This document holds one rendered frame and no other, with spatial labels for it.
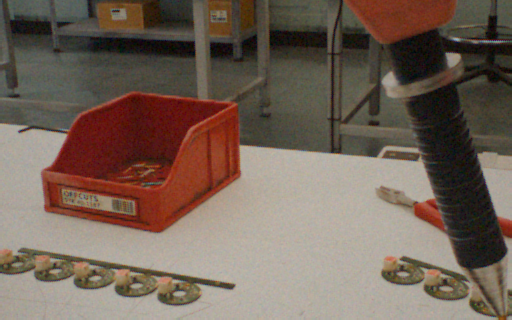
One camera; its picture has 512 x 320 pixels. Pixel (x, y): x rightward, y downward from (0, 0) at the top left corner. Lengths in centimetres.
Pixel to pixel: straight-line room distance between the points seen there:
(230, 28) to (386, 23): 437
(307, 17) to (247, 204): 428
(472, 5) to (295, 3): 101
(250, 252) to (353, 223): 8
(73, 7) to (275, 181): 493
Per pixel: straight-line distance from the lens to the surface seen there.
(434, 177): 17
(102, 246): 54
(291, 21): 488
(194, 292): 47
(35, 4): 569
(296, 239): 53
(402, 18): 15
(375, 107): 330
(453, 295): 47
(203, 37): 280
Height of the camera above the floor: 97
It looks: 19 degrees down
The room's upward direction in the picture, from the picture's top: 2 degrees counter-clockwise
